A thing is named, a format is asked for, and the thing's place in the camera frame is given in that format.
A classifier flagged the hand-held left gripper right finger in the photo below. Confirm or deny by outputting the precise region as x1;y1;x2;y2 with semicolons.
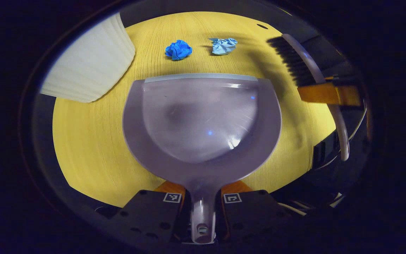
217;181;295;244

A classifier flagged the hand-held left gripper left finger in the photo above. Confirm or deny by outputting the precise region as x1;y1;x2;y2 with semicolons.
108;181;189;244

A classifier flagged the small pink broom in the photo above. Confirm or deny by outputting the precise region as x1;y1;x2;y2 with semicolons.
266;34;350;162

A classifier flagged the pink plastic dustpan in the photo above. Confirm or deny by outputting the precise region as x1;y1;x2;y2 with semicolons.
123;73;282;244

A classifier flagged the light blue paper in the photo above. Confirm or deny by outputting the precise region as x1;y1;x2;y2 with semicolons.
209;37;238;55

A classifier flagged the dark blue paper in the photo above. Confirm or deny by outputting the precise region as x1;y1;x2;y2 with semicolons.
165;40;193;61

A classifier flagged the white ribbed garbage bin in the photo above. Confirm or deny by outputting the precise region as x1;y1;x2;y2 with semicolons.
40;12;136;103

